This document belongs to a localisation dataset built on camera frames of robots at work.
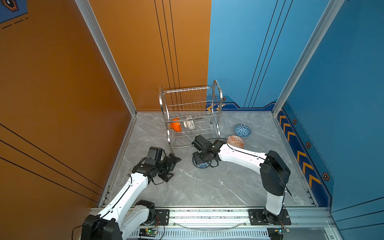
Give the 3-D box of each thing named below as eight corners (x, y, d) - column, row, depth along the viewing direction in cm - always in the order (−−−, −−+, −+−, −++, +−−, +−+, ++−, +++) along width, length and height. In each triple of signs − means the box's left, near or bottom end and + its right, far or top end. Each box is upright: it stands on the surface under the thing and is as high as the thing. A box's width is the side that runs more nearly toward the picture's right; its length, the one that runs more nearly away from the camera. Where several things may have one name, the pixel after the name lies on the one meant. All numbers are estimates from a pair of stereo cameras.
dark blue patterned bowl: (235, 137, 107) (237, 133, 103) (234, 128, 112) (235, 124, 108) (250, 137, 107) (252, 133, 103) (247, 128, 112) (249, 124, 108)
